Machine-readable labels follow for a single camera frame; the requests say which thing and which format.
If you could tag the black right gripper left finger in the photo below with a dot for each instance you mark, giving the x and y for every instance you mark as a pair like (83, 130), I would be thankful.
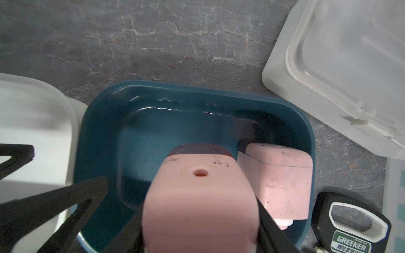
(130, 239)

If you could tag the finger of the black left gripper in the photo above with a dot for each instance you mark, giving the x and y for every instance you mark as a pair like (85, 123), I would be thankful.
(19, 155)
(21, 217)

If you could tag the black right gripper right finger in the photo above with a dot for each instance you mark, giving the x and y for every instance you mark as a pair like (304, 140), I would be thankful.
(270, 238)

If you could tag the white plastic storage box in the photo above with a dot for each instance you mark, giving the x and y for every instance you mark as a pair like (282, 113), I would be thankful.
(38, 114)

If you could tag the pink pencil sharpener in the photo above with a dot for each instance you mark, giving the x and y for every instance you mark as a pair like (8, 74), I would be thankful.
(200, 202)
(281, 178)

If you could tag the dark teal storage box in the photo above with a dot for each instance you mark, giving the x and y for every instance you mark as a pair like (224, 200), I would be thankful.
(128, 130)

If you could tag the rack of metal bits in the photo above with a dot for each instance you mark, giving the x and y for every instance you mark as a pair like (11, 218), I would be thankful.
(344, 224)

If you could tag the translucent plastic lidded case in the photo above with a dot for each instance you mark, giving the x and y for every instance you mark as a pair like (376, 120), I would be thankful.
(343, 62)

